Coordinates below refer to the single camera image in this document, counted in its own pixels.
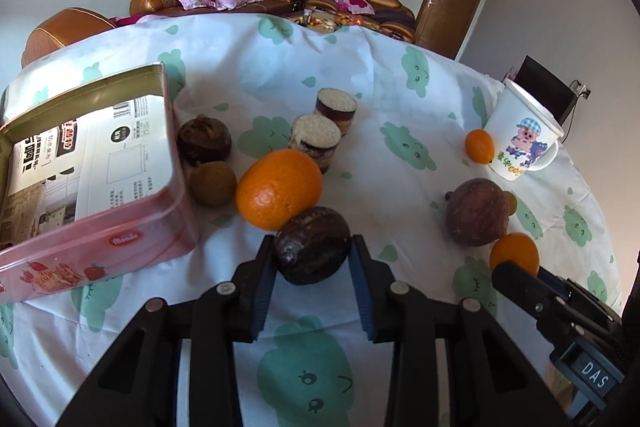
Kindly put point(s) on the brown leather far armchair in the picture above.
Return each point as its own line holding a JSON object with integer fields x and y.
{"x": 390, "y": 17}

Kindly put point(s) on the pink biscuit tin box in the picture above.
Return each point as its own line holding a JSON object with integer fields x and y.
{"x": 92, "y": 187}

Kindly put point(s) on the near layered cake cup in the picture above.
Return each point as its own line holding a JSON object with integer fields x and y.
{"x": 317, "y": 137}

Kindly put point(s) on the small brown-yellow fruit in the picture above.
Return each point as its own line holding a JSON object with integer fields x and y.
{"x": 213, "y": 184}

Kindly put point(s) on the brown wooden door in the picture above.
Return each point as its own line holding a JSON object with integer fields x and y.
{"x": 442, "y": 25}

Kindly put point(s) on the small orange by mug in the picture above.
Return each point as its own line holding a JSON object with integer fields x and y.
{"x": 479, "y": 146}

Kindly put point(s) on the dark wrinkled fruit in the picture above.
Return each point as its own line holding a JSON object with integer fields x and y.
{"x": 204, "y": 139}

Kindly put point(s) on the large orange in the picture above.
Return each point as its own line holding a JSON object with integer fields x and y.
{"x": 277, "y": 188}

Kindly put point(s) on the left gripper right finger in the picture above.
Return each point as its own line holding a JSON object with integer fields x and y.
{"x": 392, "y": 311}

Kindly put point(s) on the black television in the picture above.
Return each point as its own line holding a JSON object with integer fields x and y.
{"x": 547, "y": 89}

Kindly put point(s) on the small orange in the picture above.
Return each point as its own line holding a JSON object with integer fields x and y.
{"x": 479, "y": 146}
{"x": 518, "y": 248}

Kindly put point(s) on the brown leather armchair near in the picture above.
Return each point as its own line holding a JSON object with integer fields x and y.
{"x": 62, "y": 29}

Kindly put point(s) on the brown leather armchair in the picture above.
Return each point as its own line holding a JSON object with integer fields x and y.
{"x": 62, "y": 29}
{"x": 390, "y": 17}

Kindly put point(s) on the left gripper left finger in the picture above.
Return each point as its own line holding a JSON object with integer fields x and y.
{"x": 232, "y": 312}

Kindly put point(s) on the layered cake cup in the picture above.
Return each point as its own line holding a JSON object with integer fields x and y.
{"x": 337, "y": 105}
{"x": 317, "y": 137}

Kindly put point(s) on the far layered cake cup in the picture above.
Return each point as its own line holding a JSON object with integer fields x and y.
{"x": 337, "y": 105}

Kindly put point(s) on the wooden coffee table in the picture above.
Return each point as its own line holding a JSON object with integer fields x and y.
{"x": 322, "y": 21}

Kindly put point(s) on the purple passion fruit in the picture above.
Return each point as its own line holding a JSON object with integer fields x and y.
{"x": 477, "y": 213}

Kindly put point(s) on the white green-cloud tablecloth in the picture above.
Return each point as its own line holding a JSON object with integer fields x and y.
{"x": 312, "y": 365}

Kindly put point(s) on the small yellow-brown fruit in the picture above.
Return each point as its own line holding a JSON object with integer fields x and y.
{"x": 512, "y": 202}

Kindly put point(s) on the dark brown passion fruit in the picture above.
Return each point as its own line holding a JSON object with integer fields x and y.
{"x": 312, "y": 246}

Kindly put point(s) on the white cartoon mug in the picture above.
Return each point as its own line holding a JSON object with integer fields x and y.
{"x": 526, "y": 136}

